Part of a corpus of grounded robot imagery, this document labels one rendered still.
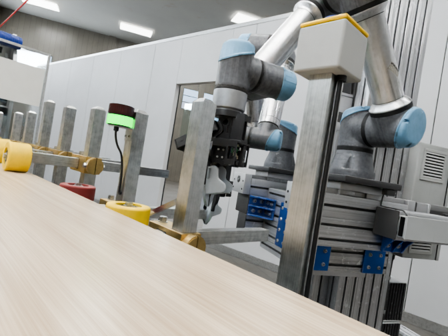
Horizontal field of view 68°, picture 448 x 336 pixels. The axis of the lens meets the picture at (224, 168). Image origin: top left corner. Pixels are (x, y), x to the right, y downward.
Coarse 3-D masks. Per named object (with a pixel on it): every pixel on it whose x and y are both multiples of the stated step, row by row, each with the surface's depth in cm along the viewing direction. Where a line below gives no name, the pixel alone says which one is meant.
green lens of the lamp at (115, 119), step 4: (108, 116) 78; (112, 116) 77; (116, 116) 77; (120, 116) 77; (124, 116) 78; (108, 120) 78; (112, 120) 77; (116, 120) 77; (120, 120) 77; (124, 120) 78; (128, 120) 78; (132, 120) 80; (120, 124) 77; (124, 124) 78; (128, 124) 79; (132, 124) 81
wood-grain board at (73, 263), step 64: (0, 192) 56; (64, 192) 68; (0, 256) 27; (64, 256) 30; (128, 256) 33; (192, 256) 36; (0, 320) 18; (64, 320) 19; (128, 320) 20; (192, 320) 22; (256, 320) 23; (320, 320) 25
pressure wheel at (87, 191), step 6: (60, 186) 76; (66, 186) 75; (72, 186) 75; (78, 186) 76; (84, 186) 80; (90, 186) 80; (78, 192) 75; (84, 192) 76; (90, 192) 77; (90, 198) 78
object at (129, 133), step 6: (120, 114) 77; (114, 126) 79; (120, 126) 78; (126, 126) 79; (126, 132) 83; (132, 132) 81; (126, 138) 82; (120, 150) 80; (120, 174) 81; (120, 180) 81; (120, 186) 81; (120, 192) 81
